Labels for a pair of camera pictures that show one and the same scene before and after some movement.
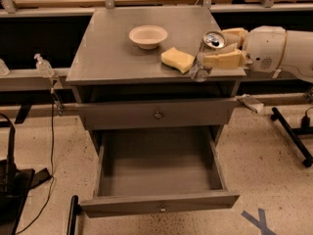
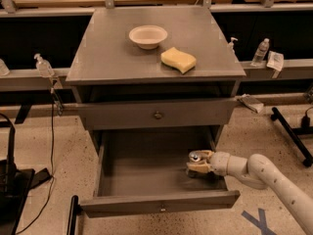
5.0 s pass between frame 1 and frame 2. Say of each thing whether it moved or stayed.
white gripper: moved
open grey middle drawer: stayed
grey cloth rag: stayed
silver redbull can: moved
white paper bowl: stayed
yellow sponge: stayed
